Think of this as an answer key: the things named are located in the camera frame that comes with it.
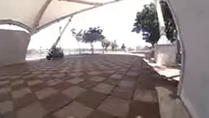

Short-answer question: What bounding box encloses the white canopy roof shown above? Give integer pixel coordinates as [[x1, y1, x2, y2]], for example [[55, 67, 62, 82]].
[[0, 0, 153, 37]]

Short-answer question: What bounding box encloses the row of distant trees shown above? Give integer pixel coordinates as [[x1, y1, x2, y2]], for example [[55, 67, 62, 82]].
[[101, 37, 128, 53]]

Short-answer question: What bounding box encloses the grey concrete pillar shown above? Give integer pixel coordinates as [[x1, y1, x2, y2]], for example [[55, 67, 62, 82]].
[[0, 27, 33, 67]]

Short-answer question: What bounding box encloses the low stone wall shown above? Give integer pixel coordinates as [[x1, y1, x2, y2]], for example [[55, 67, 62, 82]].
[[153, 42, 179, 67]]

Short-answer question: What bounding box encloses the red and grey checkered paving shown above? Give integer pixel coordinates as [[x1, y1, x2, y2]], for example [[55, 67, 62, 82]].
[[0, 50, 183, 118]]

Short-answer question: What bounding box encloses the pale concrete wall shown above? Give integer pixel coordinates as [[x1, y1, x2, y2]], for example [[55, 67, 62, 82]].
[[162, 0, 209, 118]]

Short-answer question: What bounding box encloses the pale kerb strip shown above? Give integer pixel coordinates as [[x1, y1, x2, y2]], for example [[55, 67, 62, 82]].
[[141, 55, 193, 118]]

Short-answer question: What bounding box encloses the large green tree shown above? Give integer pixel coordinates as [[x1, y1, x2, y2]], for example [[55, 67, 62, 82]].
[[130, 1, 162, 49]]

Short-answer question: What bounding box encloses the slanted canopy support pole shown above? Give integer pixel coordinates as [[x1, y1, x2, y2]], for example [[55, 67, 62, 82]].
[[51, 15, 75, 50]]

